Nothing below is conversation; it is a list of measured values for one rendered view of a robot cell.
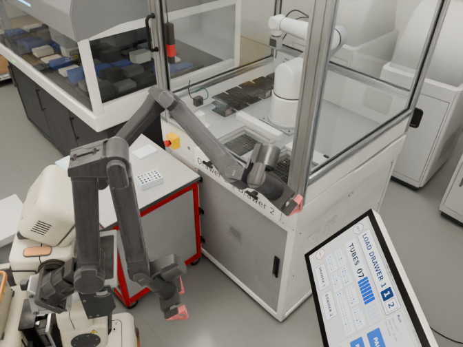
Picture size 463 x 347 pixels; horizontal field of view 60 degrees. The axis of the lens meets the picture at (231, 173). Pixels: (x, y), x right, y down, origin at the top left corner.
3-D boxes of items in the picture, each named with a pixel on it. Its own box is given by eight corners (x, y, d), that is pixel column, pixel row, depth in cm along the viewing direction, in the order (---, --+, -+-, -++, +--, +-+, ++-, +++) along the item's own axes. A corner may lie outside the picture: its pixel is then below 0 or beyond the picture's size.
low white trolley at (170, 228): (128, 318, 234) (104, 227, 187) (78, 257, 270) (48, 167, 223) (204, 265, 266) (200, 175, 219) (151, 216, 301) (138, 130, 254)
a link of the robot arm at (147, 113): (173, 90, 142) (155, 75, 134) (192, 109, 134) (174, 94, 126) (91, 181, 147) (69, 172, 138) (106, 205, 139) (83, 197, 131)
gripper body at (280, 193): (273, 174, 117) (261, 164, 111) (297, 193, 110) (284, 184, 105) (260, 191, 117) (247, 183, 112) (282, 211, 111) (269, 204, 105)
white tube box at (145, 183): (142, 190, 208) (140, 184, 206) (136, 182, 214) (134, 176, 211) (163, 182, 214) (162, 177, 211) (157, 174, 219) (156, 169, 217)
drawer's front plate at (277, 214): (278, 222, 184) (280, 204, 177) (234, 191, 200) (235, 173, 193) (280, 219, 184) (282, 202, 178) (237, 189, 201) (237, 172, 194)
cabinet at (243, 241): (281, 331, 229) (297, 235, 179) (173, 233, 287) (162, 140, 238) (371, 246, 280) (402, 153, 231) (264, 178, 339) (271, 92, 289)
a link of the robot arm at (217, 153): (174, 114, 138) (154, 100, 129) (185, 102, 137) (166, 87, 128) (244, 195, 113) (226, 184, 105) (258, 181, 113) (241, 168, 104)
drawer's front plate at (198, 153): (231, 188, 201) (231, 171, 195) (194, 163, 218) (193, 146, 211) (233, 187, 202) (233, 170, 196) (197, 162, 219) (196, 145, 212)
